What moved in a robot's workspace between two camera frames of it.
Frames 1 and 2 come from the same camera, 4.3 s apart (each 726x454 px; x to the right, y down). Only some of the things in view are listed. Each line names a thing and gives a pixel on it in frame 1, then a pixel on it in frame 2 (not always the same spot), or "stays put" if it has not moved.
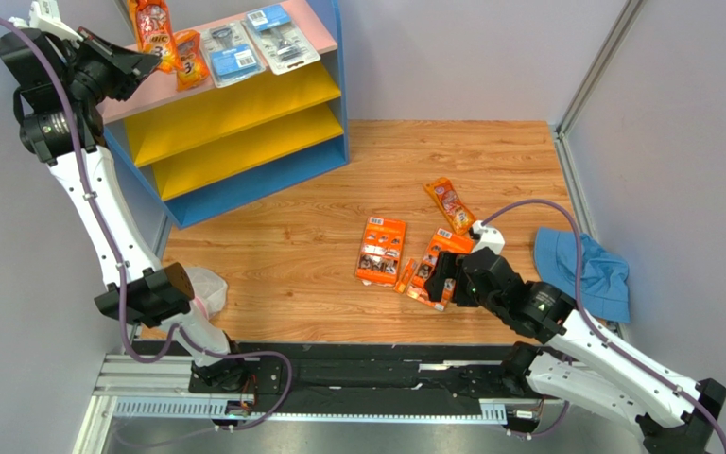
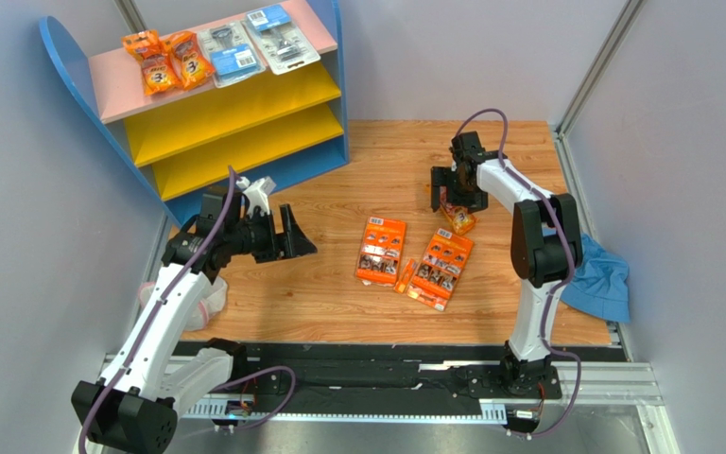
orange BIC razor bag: x=192 y=67 stays put
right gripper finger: x=435 y=287 → x=475 y=201
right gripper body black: x=453 y=277 → x=458 y=185
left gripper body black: x=91 y=74 → x=258 y=236
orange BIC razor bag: x=152 y=31 → x=158 y=72
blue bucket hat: x=604 y=281 stays put
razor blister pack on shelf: x=231 y=53 stays put
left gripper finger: x=139 y=63 → x=291 y=230
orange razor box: x=379 y=257 stays put
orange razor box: x=446 y=240 stays put
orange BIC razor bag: x=458 y=213 stays put
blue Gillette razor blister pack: x=284 y=43 stays put
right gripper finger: x=445 y=269 → x=440 y=176
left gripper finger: x=122 y=89 → x=298 y=244
